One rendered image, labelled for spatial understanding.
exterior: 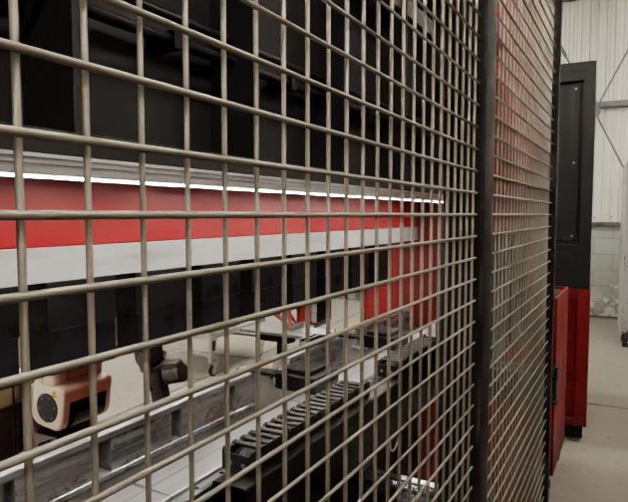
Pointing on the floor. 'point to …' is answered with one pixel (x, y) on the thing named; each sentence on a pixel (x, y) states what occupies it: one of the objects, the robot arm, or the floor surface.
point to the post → (483, 182)
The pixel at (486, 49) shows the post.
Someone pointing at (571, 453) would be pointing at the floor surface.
